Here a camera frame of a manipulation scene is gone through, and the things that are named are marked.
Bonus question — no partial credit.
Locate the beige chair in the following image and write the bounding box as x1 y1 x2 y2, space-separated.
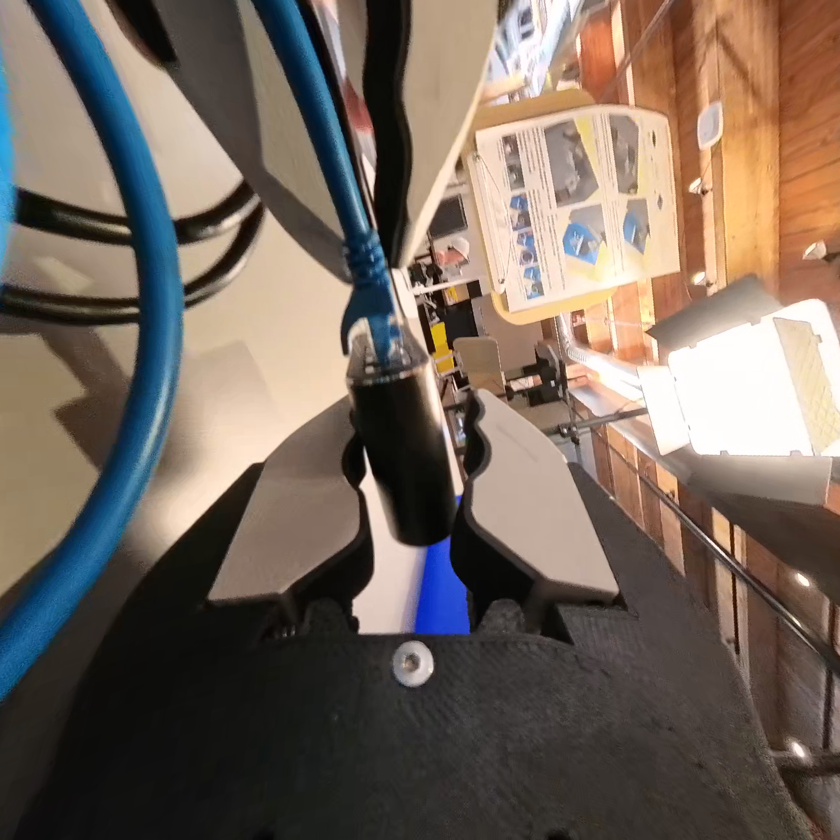
453 336 508 398

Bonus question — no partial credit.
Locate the silver flexible duct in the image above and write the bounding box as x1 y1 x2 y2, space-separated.
558 314 647 401

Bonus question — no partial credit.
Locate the light stand pole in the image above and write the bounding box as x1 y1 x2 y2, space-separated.
558 407 651 437

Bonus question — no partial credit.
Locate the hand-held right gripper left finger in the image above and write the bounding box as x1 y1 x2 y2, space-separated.
207 397 376 618

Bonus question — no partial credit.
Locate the black multi-port adapter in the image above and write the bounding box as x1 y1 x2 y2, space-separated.
345 328 462 547

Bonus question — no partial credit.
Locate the blue plastic bin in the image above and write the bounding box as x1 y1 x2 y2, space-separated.
416 543 472 636

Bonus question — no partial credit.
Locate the printed instruction poster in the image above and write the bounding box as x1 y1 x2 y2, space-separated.
469 105 681 314

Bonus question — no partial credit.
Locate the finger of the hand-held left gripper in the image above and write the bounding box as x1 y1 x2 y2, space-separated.
341 0 501 270
159 0 370 284

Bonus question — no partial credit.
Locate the blue ethernet cable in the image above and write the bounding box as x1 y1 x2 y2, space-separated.
0 0 411 706

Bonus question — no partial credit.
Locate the studio softbox light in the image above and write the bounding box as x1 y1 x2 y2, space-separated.
635 274 840 508

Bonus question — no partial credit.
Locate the black ethernet cable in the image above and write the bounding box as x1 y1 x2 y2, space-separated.
0 180 266 327

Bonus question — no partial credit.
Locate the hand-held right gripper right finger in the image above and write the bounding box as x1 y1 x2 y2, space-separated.
451 387 623 623

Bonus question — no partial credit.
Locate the printed poster board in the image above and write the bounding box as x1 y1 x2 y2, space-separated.
462 88 657 327

